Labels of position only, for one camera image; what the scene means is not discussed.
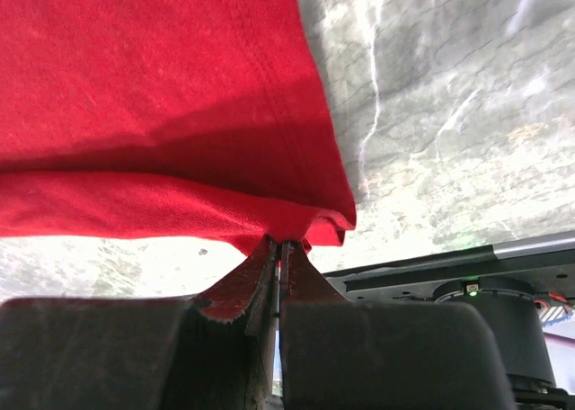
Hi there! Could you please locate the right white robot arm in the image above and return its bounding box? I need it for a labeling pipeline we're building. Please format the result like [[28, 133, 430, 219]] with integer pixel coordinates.
[[192, 233, 574, 409]]

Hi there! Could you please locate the dark red t shirt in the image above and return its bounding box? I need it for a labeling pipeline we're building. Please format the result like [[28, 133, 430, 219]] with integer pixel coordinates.
[[1, 0, 356, 253]]

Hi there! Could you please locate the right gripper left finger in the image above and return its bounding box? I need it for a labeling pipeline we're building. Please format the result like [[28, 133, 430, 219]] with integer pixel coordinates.
[[190, 236, 277, 334]]

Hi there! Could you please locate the black base beam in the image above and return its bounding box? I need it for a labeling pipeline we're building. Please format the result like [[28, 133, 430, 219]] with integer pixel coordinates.
[[324, 230, 574, 302]]

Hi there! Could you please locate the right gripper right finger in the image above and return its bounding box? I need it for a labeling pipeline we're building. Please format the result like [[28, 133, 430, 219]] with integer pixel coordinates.
[[279, 241, 346, 307]]

